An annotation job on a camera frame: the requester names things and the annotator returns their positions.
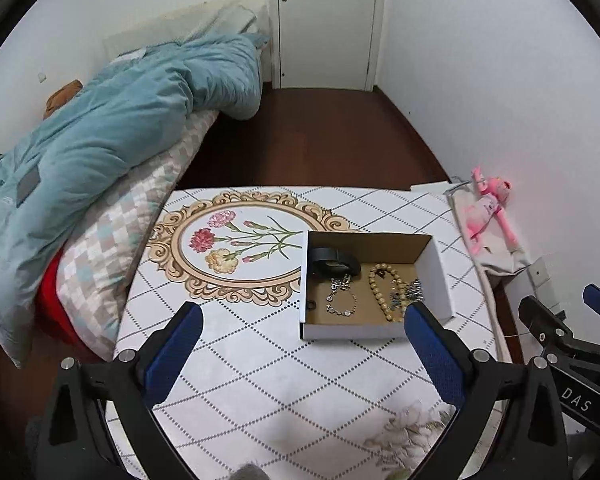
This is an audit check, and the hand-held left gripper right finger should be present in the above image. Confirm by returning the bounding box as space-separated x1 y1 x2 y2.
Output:
402 301 572 480

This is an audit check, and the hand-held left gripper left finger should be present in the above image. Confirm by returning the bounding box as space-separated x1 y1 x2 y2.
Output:
39 301 205 480

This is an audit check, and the chunky silver chain bracelet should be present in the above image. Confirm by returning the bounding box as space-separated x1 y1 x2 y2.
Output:
390 279 424 311

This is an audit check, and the white cardboard box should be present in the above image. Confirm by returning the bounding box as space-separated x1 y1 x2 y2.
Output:
299 230 456 341

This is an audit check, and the wooden bead bracelet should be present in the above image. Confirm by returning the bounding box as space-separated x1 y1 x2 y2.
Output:
368 262 416 322

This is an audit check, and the thin silver necklace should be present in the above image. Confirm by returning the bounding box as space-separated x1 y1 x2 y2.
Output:
324 275 359 317

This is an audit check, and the black bangle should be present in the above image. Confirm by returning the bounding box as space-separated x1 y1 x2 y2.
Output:
307 246 360 277

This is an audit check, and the grey cloth bag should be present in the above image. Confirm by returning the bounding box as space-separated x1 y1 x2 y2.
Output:
447 180 534 274

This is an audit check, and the printed floral tablecloth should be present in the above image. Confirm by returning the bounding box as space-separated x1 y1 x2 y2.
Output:
105 186 512 480

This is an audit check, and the pink plush toy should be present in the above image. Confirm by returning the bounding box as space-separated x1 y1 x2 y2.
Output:
462 165 519 256

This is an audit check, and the checkered bed sheet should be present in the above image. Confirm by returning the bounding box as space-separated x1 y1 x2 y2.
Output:
57 107 221 362

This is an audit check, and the red cloth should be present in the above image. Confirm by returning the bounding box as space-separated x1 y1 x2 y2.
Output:
33 254 89 347

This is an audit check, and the grey fuzzy cloth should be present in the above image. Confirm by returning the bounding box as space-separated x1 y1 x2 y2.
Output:
234 462 272 480

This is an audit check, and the teal duvet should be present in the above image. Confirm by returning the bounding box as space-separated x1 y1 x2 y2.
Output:
0 32 265 369

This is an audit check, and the brown cushion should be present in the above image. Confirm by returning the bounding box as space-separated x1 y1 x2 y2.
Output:
42 80 84 121

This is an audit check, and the cream pillow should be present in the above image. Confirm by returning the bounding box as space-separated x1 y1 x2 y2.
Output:
102 0 271 62

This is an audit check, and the white door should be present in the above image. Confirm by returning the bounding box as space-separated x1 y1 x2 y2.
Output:
270 0 389 92

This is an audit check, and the grey wall socket panel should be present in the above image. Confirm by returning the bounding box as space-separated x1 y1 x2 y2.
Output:
527 255 567 322

